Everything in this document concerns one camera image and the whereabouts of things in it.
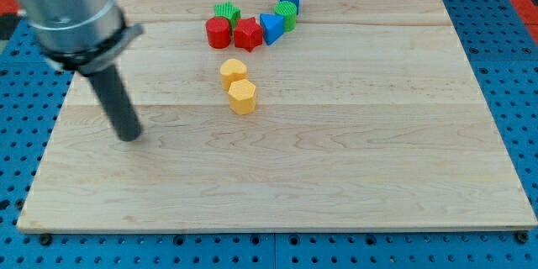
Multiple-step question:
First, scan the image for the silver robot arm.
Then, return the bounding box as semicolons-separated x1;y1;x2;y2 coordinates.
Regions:
18;0;144;75

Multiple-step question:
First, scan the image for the yellow hexagon block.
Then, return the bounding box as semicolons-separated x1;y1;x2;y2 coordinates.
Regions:
228;79;257;115

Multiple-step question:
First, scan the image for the yellow heart block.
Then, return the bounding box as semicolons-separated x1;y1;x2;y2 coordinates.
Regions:
219;58;248;91

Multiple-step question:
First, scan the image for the red star block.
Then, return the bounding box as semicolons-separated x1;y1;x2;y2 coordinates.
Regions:
233;17;263;52

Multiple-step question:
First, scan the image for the blue triangle block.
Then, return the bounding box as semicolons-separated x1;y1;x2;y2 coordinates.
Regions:
260;13;284;45

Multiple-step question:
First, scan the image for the red cylinder block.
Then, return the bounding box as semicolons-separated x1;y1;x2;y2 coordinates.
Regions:
205;17;231;49

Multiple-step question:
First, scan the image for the light wooden board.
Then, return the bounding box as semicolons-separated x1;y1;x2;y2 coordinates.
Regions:
18;0;537;234

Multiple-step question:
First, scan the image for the green star block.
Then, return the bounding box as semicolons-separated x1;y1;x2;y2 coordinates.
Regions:
214;2;241;29

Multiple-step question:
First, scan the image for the green cylinder block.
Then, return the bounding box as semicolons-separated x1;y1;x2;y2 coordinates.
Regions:
274;1;298;32

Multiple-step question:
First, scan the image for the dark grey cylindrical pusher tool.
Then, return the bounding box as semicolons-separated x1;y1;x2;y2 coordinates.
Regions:
87;65;142;141

